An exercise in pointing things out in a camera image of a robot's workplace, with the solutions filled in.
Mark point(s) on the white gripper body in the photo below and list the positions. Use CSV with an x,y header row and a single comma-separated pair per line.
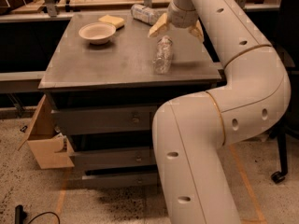
x,y
183,19

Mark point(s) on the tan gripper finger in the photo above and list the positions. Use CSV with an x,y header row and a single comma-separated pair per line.
x,y
197,31
161,26

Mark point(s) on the clear plastic water bottle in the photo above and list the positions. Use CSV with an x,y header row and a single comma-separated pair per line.
x,y
164,55

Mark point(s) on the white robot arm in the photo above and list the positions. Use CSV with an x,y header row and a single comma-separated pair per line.
x,y
188,130

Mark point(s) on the labelled plastic water bottle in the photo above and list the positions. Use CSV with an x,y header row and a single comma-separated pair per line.
x,y
144,14

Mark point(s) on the yellow sponge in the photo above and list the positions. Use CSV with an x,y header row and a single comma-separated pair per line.
x,y
118,22

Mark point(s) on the white paper bowl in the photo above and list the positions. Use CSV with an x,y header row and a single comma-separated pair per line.
x,y
97,33

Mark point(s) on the grey metal drawer cabinet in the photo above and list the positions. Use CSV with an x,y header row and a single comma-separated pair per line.
x,y
120,73

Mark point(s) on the black office chair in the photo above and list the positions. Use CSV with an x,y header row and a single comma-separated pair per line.
x,y
288,38

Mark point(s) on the top grey drawer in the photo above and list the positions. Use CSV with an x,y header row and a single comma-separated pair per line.
x,y
104,120

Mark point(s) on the grey drawer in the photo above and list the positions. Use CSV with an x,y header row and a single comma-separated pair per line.
x,y
113,158
123,180
104,120

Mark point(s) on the middle grey drawer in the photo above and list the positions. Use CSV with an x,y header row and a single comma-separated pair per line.
x,y
113,158

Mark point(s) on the bottom grey drawer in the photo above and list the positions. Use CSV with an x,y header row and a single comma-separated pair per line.
x,y
123,180

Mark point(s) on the open cardboard box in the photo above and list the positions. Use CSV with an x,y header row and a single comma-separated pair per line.
x,y
50,148

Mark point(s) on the black device on floor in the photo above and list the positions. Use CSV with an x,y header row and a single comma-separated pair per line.
x,y
20,214

